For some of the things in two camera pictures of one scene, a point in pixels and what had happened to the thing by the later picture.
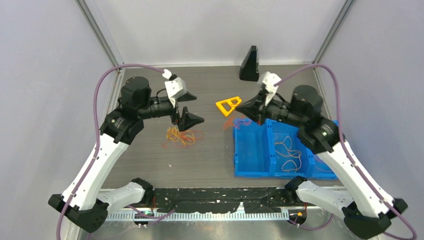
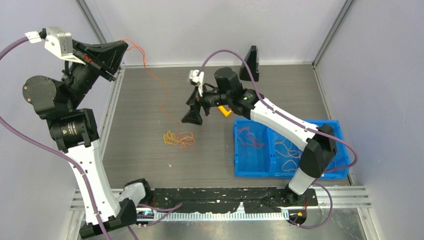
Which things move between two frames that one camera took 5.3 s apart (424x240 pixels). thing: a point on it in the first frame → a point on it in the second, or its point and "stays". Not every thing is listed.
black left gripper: x=187 y=119 → x=98 y=57
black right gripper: x=255 y=108 → x=193 y=116
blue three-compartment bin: x=274 y=149 stays
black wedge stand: x=249 y=70 stays
